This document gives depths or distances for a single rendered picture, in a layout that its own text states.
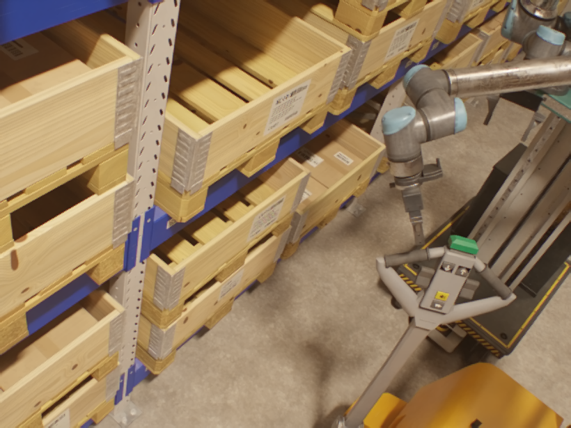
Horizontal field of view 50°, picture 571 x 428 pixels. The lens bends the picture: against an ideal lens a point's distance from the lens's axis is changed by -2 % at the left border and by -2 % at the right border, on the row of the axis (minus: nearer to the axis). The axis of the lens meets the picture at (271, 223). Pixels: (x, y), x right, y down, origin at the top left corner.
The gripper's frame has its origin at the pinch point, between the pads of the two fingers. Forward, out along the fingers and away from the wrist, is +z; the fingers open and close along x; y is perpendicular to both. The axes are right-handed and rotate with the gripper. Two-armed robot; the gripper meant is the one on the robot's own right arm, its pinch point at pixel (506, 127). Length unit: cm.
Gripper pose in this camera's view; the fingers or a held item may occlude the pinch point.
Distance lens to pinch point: 220.1
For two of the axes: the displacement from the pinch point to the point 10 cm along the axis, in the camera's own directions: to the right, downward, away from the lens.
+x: -8.3, -4.5, 3.2
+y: 4.4, -1.9, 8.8
